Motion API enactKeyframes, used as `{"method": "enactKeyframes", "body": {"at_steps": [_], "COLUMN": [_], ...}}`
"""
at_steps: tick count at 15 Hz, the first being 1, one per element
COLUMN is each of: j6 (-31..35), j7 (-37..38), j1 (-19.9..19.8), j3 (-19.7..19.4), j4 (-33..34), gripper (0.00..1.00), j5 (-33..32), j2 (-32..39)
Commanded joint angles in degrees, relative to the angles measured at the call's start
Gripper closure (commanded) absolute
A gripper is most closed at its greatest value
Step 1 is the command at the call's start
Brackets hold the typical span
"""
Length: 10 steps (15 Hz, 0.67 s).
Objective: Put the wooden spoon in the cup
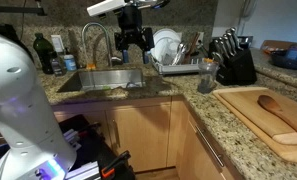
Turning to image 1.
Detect grey dish rack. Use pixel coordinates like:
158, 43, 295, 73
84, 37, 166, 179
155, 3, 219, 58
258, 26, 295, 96
151, 54, 199, 75

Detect orange sponge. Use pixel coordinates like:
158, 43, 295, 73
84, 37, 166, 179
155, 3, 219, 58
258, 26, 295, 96
86, 63, 96, 70

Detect steel cabinet door handle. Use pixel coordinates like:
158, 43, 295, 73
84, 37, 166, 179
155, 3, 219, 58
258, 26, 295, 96
112, 119, 120, 148

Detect small blue lid container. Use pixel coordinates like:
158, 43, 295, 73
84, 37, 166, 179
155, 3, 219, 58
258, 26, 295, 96
64, 55, 77, 71

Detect wooden spoon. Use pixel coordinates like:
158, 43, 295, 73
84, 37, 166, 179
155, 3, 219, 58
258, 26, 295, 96
257, 95, 297, 132

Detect dark green glass bottle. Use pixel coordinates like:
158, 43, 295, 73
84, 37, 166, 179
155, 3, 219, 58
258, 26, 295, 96
33, 33, 53, 74

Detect small wooden cutting board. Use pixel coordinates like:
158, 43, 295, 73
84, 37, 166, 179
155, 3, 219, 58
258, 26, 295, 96
218, 88, 297, 145

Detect clear glass cup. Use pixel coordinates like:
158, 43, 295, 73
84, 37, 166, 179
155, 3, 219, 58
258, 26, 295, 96
198, 62, 219, 94

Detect white plate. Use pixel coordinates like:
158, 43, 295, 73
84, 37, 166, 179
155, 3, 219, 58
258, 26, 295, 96
151, 28, 181, 62

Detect dark blue bowl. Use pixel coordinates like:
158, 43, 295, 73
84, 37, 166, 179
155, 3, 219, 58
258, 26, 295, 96
270, 51, 297, 70

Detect steel kitchen faucet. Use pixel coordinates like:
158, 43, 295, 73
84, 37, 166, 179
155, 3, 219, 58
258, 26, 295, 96
81, 22, 112, 67

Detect stainless steel sink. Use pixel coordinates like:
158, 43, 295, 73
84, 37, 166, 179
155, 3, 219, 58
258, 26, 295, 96
58, 69, 146, 93

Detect steel drawer handle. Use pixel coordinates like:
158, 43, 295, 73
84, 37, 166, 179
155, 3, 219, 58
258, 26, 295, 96
195, 126, 225, 167

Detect white wall outlet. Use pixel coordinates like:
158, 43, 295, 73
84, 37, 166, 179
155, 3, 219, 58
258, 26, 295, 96
51, 35, 64, 53

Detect black orange clamp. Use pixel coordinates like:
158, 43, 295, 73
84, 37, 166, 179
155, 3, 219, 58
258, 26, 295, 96
101, 150, 131, 179

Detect black knife block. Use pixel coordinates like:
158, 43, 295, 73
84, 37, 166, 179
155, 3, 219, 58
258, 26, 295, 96
208, 27, 257, 85

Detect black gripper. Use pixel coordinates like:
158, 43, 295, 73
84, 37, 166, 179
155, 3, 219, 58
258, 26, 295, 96
114, 6, 154, 64

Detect small dark soap bottle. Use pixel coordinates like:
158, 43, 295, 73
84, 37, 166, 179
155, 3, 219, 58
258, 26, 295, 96
50, 51, 66, 76

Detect large wooden cutting board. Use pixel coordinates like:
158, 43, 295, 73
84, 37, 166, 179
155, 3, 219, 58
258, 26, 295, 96
213, 87, 297, 163

